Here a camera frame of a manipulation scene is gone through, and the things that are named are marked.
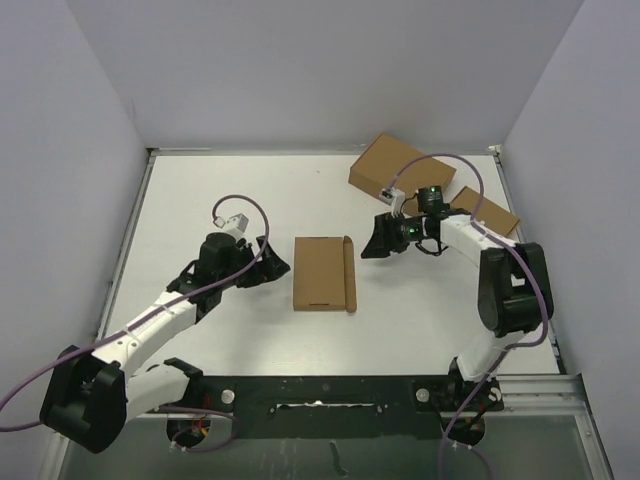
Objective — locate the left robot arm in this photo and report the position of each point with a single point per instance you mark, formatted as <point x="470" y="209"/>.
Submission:
<point x="94" y="391"/>

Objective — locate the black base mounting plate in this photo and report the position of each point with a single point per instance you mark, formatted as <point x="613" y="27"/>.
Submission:
<point x="336" y="407"/>

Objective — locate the large closed cardboard box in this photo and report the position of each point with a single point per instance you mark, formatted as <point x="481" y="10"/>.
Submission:
<point x="385" y="157"/>

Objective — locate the small closed cardboard box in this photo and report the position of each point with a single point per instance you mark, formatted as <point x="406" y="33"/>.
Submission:
<point x="490" y="214"/>

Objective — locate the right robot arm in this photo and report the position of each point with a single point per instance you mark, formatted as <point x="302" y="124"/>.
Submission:
<point x="514" y="294"/>

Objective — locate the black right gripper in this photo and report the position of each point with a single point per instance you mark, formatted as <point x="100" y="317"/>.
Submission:
<point x="384" y="239"/>

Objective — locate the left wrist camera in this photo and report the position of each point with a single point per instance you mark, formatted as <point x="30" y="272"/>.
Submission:
<point x="235" y="226"/>

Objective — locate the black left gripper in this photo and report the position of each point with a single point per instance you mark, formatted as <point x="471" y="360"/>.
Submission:
<point x="269" y="268"/>

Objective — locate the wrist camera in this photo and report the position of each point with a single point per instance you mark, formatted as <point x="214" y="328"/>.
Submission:
<point x="394" y="198"/>
<point x="235" y="226"/>

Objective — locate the aluminium table frame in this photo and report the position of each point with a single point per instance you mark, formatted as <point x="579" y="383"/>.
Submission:
<point x="265" y="298"/>

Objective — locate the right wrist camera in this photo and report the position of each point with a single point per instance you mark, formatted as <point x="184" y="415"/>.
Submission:
<point x="394" y="198"/>

